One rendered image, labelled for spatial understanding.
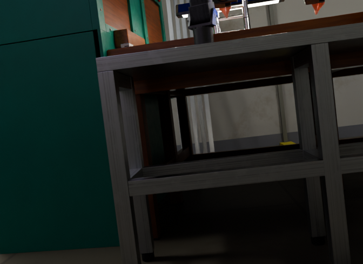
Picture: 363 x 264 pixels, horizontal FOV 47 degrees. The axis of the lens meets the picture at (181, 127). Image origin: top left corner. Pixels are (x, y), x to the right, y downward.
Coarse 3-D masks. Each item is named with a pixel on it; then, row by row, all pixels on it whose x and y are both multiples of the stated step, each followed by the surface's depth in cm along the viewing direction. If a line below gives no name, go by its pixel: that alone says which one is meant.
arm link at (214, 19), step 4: (212, 8) 131; (212, 12) 130; (216, 12) 133; (188, 16) 134; (212, 16) 129; (216, 16) 133; (188, 20) 133; (212, 20) 129; (216, 20) 132; (188, 24) 132; (200, 24) 130; (204, 24) 130; (208, 24) 129; (212, 24) 129; (216, 24) 132; (188, 28) 132; (192, 28) 132
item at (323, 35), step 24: (360, 24) 109; (168, 48) 113; (192, 48) 113; (216, 48) 112; (240, 48) 112; (264, 48) 111; (288, 48) 113; (336, 48) 129; (360, 48) 139; (120, 72) 124; (144, 72) 132; (168, 72) 142; (192, 72) 155
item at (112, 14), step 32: (0, 0) 165; (32, 0) 163; (64, 0) 161; (96, 0) 158; (128, 0) 206; (160, 0) 288; (0, 32) 166; (32, 32) 164; (64, 32) 161; (160, 32) 282
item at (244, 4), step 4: (244, 0) 200; (236, 4) 201; (240, 4) 201; (244, 4) 200; (232, 8) 202; (236, 8) 202; (244, 8) 200; (244, 12) 200; (248, 12) 201; (244, 16) 201; (248, 16) 201; (244, 20) 201; (248, 20) 201; (244, 24) 201; (248, 24) 201; (216, 28) 203; (248, 28) 201; (216, 32) 203; (220, 32) 203
